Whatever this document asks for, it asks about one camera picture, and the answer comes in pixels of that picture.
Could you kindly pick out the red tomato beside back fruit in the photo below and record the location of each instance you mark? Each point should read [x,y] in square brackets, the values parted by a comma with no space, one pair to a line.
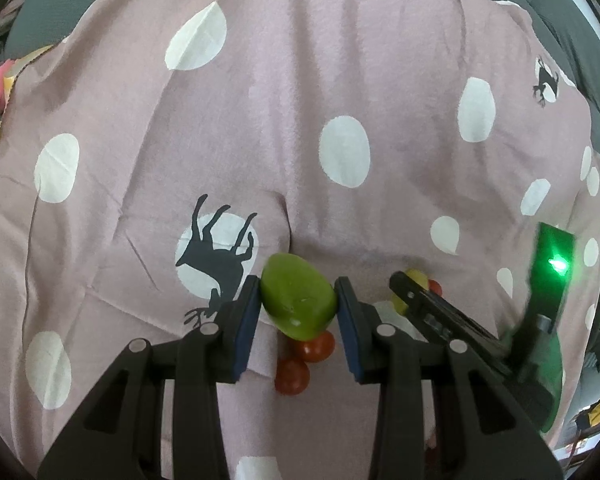
[435,287]

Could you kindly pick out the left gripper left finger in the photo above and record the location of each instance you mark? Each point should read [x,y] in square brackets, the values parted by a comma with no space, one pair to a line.
[115,433]

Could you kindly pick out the red tomato bottom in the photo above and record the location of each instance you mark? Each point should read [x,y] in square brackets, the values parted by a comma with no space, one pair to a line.
[292,376]

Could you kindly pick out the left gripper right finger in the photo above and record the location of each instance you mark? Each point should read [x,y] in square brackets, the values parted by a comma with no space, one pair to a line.
[442,413]

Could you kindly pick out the pink polka dot cloth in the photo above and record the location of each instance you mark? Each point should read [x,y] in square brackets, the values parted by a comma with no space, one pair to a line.
[161,152]

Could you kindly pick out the red tomato middle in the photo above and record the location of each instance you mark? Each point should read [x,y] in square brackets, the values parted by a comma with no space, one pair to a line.
[316,350]

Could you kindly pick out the green plastic basket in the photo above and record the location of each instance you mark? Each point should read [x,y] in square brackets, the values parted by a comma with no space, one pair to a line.
[552,377]

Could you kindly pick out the green fruit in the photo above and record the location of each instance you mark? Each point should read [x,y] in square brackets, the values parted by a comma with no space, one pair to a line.
[297,297]

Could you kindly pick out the yellow-green fruit at back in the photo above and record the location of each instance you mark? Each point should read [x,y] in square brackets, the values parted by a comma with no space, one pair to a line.
[405,286]

